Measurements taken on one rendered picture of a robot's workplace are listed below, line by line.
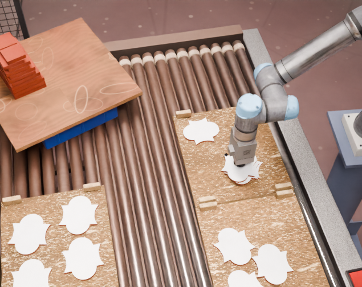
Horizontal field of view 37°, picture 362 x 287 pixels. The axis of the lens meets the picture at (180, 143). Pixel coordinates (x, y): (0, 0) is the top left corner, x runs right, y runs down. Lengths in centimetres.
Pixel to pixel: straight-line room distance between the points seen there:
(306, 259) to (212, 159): 48
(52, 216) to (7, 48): 61
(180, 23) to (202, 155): 207
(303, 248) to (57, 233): 80
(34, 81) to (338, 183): 131
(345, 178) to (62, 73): 122
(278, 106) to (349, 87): 198
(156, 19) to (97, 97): 199
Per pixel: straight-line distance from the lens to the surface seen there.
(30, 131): 194
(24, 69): 198
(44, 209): 187
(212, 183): 187
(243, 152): 176
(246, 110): 161
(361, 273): 182
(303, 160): 201
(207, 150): 196
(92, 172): 194
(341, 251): 185
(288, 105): 167
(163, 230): 180
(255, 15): 401
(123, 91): 200
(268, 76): 174
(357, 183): 233
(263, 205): 185
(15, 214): 188
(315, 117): 339
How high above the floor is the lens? 250
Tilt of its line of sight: 53 degrees down
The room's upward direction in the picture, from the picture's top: 1 degrees clockwise
